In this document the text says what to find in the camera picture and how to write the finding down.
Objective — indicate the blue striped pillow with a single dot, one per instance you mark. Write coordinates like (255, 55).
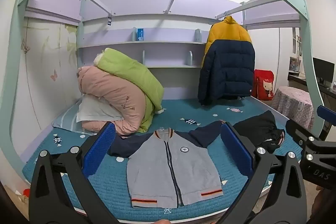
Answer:
(65, 119)

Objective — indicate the black monitor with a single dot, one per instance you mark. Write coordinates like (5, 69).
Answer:
(323, 69)

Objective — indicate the black hanging tag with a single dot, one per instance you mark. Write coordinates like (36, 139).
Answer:
(109, 21)

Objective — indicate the blue box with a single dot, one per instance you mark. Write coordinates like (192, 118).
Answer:
(140, 34)

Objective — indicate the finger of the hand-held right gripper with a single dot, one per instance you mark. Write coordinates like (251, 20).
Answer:
(326, 115)
(302, 134)

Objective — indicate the small red object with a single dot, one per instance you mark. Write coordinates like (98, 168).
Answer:
(26, 191)

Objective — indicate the yellow and navy puffer jacket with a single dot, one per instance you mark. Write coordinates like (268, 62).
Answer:
(225, 69)

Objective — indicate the green quilt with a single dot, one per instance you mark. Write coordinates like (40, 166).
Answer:
(131, 69)

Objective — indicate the white pillow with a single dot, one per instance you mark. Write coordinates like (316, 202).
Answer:
(97, 111)

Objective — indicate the photo frame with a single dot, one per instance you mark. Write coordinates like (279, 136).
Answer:
(294, 64)

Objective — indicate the dark desk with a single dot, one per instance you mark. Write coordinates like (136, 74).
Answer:
(296, 79)

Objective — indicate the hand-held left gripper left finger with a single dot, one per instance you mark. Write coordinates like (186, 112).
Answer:
(101, 150)

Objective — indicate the black garment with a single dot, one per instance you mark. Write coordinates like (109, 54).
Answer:
(257, 124)

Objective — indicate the lavender headboard shelf unit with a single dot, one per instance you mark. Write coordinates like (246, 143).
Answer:
(162, 43)

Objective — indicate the pink butterfly wall sticker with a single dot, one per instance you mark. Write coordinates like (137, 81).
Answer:
(53, 75)

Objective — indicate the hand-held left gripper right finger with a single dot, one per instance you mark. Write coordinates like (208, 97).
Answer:
(236, 150)

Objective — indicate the pink quilt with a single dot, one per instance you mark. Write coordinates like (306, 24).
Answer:
(115, 92)

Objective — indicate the red cartoon bag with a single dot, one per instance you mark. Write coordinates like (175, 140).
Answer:
(263, 85)

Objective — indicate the table with pink cloth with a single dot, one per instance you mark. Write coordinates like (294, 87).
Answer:
(291, 103)

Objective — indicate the grey jacket with navy sleeves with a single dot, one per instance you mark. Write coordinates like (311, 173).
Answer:
(155, 161)

